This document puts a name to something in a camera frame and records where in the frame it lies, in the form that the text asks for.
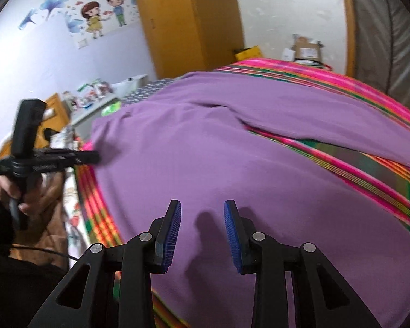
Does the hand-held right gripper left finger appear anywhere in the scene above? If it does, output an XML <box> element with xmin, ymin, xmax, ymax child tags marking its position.
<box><xmin>27</xmin><ymin>199</ymin><xmax>182</xmax><ymax>328</ymax></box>

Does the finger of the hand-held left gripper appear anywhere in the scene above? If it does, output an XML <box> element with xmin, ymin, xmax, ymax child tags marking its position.
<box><xmin>68</xmin><ymin>150</ymin><xmax>101</xmax><ymax>165</ymax></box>

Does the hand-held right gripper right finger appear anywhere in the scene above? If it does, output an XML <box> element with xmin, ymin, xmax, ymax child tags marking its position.
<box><xmin>224</xmin><ymin>199</ymin><xmax>381</xmax><ymax>328</ymax></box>

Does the purple fleece cloth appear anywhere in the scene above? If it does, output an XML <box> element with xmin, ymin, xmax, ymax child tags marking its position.
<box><xmin>89</xmin><ymin>72</ymin><xmax>410</xmax><ymax>328</ymax></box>

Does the person's left hand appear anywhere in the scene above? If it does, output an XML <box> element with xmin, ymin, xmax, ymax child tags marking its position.
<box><xmin>0</xmin><ymin>174</ymin><xmax>46</xmax><ymax>216</ymax></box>

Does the orange wooden furniture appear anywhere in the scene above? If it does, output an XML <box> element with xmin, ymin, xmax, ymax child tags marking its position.
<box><xmin>0</xmin><ymin>92</ymin><xmax>71</xmax><ymax>185</ymax></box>

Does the grey drawer cabinet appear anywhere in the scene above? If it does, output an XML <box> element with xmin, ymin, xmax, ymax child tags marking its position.
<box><xmin>70</xmin><ymin>94</ymin><xmax>120</xmax><ymax>137</ymax></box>

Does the green tissue pack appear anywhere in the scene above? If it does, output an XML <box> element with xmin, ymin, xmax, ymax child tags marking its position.
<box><xmin>101</xmin><ymin>102</ymin><xmax>120</xmax><ymax>117</ymax></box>

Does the brown quilted cloth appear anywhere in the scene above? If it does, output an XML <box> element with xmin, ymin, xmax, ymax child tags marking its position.
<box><xmin>7</xmin><ymin>172</ymin><xmax>69</xmax><ymax>267</ymax></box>

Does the white paper bag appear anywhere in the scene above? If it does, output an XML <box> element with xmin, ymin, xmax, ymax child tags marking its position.
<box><xmin>111</xmin><ymin>74</ymin><xmax>149</xmax><ymax>96</ymax></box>

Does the dark floral folded cloth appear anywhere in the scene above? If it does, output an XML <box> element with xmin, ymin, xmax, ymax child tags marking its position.
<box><xmin>121</xmin><ymin>78</ymin><xmax>178</xmax><ymax>106</ymax></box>

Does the person's dark jacket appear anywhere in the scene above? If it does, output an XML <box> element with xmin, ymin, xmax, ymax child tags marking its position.
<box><xmin>0</xmin><ymin>246</ymin><xmax>69</xmax><ymax>328</ymax></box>

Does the wooden wardrobe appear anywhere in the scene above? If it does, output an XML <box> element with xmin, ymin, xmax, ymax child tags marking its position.
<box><xmin>130</xmin><ymin>0</ymin><xmax>247</xmax><ymax>81</ymax></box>

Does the yellow printed bag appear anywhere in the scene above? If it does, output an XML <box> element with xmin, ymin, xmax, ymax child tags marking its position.
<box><xmin>234</xmin><ymin>46</ymin><xmax>263</xmax><ymax>61</ymax></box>

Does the pink plaid blanket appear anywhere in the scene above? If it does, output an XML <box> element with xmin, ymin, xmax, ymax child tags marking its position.
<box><xmin>73</xmin><ymin>59</ymin><xmax>410</xmax><ymax>328</ymax></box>

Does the cardboard box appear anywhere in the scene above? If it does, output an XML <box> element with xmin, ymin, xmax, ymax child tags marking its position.
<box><xmin>292</xmin><ymin>34</ymin><xmax>325</xmax><ymax>63</ymax></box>

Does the clear plastic door curtain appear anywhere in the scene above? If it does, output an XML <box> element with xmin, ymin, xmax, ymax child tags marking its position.
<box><xmin>348</xmin><ymin>0</ymin><xmax>410</xmax><ymax>113</ymax></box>

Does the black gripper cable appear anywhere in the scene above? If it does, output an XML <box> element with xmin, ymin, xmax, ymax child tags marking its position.
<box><xmin>10</xmin><ymin>244</ymin><xmax>79</xmax><ymax>262</ymax></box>

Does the cartoon children wall sticker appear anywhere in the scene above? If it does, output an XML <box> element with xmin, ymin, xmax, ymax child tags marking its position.
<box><xmin>19</xmin><ymin>0</ymin><xmax>140</xmax><ymax>50</ymax></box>

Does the wooden door frame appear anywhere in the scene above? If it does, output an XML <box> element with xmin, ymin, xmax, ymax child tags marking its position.
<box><xmin>338</xmin><ymin>0</ymin><xmax>358</xmax><ymax>76</ymax></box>

